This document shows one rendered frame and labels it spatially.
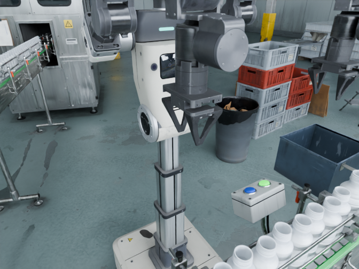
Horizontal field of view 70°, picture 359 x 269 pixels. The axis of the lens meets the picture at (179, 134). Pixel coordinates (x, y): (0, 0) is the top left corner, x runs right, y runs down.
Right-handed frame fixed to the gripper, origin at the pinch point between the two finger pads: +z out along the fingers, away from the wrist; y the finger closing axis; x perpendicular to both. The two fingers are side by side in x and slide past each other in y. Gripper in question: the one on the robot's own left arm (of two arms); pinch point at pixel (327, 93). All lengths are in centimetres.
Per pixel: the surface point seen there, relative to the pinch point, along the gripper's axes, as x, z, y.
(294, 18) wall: -1002, 44, 778
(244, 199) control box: 26.3, 25.9, 0.2
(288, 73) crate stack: -209, 57, 167
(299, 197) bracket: 6.9, 30.8, -3.9
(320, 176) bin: -39, 52, 14
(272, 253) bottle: 35.9, 22.3, -17.3
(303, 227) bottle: 25.4, 21.6, -16.5
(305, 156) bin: -39, 46, 24
